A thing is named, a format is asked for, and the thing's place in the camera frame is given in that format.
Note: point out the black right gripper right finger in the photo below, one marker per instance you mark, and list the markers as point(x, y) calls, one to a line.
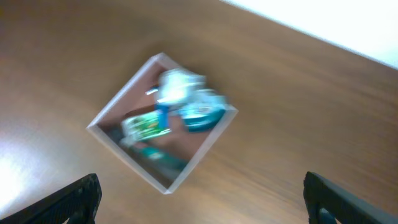
point(327, 202)

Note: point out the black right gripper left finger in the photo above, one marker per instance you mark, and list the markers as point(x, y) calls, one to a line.
point(76, 203)

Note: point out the green white toothpaste tube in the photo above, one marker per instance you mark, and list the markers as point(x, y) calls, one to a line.
point(160, 158)

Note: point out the green Dettol soap box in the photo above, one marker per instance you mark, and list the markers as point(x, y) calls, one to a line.
point(143, 127)

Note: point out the blue disposable razor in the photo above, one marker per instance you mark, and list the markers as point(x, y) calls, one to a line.
point(163, 115)

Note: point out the clear pump soap bottle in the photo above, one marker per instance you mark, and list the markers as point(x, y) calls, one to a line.
point(175, 86)

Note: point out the blue Listerine mouthwash bottle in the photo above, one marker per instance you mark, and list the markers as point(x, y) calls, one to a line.
point(203, 111)

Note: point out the blue white toothbrush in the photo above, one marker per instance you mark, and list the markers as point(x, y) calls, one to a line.
point(127, 143)

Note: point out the white box pink inside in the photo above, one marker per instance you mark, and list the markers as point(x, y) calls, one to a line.
point(132, 100)

